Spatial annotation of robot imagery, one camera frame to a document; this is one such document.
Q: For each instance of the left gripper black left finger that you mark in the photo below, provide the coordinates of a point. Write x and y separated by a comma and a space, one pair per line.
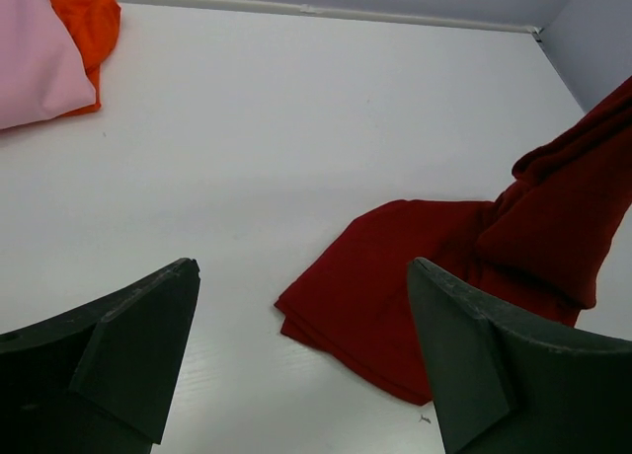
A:
99, 378

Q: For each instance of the dark red t shirt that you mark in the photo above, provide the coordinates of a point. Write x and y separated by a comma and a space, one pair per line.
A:
539, 246

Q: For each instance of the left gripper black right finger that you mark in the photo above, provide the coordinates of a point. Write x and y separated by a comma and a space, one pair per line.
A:
505, 380

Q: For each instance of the orange folded t shirt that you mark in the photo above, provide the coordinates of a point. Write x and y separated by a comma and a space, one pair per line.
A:
94, 26

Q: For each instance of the pink folded t shirt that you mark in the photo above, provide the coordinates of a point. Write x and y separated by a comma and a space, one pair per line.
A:
42, 71

